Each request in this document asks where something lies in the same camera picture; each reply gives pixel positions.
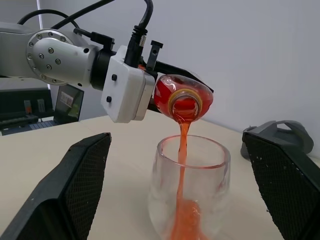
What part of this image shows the black equipment case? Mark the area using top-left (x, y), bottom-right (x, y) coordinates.
top-left (0, 87), bottom-right (55, 136)

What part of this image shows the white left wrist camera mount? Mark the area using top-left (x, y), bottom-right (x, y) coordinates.
top-left (100, 44), bottom-right (156, 124)

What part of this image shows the orange-red poured drink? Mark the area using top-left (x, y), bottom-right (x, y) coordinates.
top-left (169, 117), bottom-right (209, 240)

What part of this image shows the black laptop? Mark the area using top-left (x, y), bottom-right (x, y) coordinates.
top-left (52, 84), bottom-right (85, 125)

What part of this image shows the glass bottle with red drink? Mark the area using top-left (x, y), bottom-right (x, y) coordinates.
top-left (152, 74), bottom-right (216, 124)

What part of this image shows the clear stemless wine glass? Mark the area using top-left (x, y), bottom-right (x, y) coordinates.
top-left (147, 134), bottom-right (232, 240)

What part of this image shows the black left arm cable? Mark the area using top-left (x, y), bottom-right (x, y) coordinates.
top-left (16, 0), bottom-right (155, 69)

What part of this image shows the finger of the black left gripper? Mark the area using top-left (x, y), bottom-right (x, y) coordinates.
top-left (154, 61), bottom-right (215, 93)
top-left (146, 98), bottom-right (161, 111)

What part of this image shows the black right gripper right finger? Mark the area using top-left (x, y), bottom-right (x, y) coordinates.
top-left (241, 131), bottom-right (320, 240)

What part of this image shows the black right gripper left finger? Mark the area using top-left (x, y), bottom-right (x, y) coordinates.
top-left (0, 132), bottom-right (112, 240)

